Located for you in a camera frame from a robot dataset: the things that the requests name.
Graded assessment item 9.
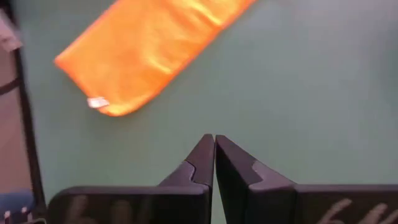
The orange microfiber towel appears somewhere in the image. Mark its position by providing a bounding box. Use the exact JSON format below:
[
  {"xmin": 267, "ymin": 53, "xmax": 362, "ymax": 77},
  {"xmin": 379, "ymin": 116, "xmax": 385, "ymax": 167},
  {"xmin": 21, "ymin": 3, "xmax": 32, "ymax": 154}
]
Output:
[{"xmin": 53, "ymin": 0, "xmax": 257, "ymax": 118}]

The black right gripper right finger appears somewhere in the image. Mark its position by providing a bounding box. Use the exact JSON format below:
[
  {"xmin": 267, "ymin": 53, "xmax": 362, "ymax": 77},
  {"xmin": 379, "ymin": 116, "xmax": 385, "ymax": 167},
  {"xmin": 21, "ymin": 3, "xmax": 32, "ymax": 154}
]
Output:
[{"xmin": 215, "ymin": 134, "xmax": 298, "ymax": 224}]

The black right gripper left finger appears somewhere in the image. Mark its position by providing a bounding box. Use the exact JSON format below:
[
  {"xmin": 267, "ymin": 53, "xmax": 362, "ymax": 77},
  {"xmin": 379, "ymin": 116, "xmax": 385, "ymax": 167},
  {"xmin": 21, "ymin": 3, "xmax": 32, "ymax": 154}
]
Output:
[{"xmin": 157, "ymin": 133, "xmax": 215, "ymax": 224}]

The black aluminium table frame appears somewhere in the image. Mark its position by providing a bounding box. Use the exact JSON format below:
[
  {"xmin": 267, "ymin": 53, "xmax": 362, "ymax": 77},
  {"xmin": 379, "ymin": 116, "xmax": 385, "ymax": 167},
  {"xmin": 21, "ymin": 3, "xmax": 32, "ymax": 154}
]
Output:
[{"xmin": 2, "ymin": 0, "xmax": 47, "ymax": 215}]

